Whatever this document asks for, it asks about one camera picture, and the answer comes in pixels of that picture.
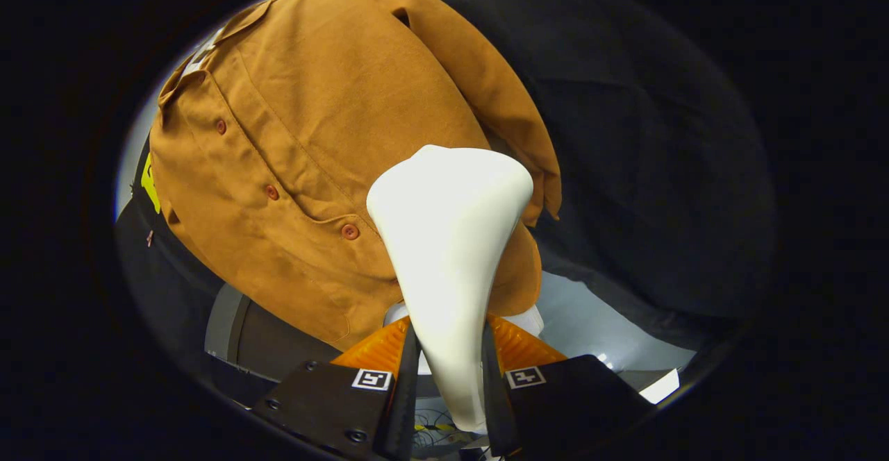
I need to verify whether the orange button-up shirt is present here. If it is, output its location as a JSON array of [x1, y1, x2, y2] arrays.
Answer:
[[149, 0, 562, 351]]

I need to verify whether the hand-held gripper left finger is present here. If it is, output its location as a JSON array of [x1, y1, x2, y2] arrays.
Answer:
[[251, 315, 422, 461]]

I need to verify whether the white garment steamer head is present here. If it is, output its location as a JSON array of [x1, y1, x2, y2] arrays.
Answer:
[[366, 144, 535, 435]]

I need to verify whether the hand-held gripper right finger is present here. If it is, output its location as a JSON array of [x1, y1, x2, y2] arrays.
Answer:
[[479, 314, 654, 458]]

